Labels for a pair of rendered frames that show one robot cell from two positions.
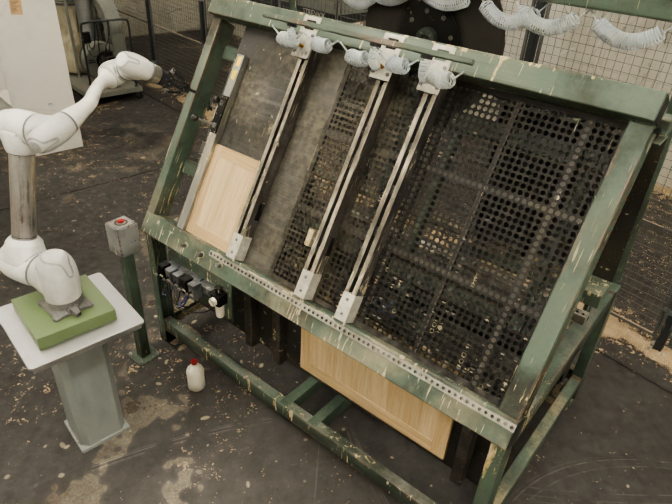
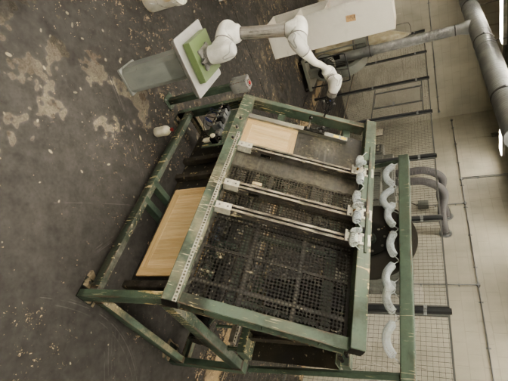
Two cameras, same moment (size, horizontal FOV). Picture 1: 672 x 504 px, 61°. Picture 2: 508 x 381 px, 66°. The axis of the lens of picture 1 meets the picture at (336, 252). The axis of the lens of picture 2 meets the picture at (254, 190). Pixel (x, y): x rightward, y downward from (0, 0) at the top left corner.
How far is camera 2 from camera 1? 0.70 m
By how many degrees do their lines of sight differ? 9
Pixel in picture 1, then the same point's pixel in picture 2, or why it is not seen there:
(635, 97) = (360, 336)
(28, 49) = (327, 26)
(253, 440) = (131, 166)
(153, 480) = (106, 110)
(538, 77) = (362, 288)
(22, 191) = (265, 31)
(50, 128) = (301, 44)
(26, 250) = (234, 35)
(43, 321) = (196, 45)
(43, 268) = (227, 44)
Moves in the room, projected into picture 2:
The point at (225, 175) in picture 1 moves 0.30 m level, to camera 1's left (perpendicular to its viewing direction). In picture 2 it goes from (281, 136) to (280, 105)
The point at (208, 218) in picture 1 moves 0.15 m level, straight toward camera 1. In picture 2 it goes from (256, 129) to (249, 130)
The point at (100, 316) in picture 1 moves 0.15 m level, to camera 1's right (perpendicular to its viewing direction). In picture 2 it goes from (202, 75) to (202, 92)
